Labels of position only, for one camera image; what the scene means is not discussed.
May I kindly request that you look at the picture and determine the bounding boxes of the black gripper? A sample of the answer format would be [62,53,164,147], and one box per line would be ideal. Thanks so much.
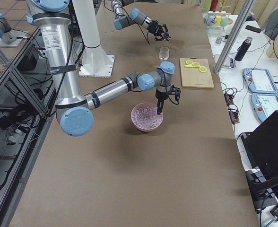
[147,20,169,41]
[156,85,181,115]

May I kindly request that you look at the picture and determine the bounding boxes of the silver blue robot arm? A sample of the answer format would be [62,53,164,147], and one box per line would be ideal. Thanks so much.
[26,0,181,137]
[111,0,171,41]

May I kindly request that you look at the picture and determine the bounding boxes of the clear wine glass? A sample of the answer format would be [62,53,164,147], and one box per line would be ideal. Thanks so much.
[158,47,170,61]

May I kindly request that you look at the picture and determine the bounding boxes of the pink bowl of ice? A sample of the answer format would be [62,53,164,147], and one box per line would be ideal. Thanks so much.
[130,103,164,132]

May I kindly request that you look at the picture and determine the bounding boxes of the lemon slice far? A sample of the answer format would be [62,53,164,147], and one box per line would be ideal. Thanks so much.
[186,60,193,65]

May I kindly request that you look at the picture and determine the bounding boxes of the wooden cutting board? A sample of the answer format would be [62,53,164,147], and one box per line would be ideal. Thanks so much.
[180,58,214,89]

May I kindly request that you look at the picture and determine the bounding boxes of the lemon slice near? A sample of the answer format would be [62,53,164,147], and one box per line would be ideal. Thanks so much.
[199,66,207,72]

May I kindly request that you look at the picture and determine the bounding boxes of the white kitchen scale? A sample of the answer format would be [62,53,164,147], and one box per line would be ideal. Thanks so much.
[214,54,235,69]

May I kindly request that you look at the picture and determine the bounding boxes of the black water bottle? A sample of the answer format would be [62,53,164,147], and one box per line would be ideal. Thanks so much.
[235,36,252,61]

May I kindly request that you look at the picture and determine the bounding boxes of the teach pendant far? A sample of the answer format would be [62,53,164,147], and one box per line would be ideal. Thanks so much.
[243,68,278,94]

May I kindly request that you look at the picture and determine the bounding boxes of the teach pendant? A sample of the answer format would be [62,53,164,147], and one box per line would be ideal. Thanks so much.
[243,68,278,94]
[251,93,278,122]

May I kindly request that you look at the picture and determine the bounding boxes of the teach pendant near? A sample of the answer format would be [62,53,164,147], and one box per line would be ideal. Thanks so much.
[251,93,278,122]

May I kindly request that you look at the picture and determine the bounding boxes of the black monitor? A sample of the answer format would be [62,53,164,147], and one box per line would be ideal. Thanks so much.
[241,110,278,178]

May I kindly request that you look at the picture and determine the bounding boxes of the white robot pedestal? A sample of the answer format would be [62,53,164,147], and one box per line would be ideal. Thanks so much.
[72,0,115,78]

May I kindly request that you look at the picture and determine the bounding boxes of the aluminium frame post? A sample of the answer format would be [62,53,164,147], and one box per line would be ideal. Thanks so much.
[214,0,255,74]

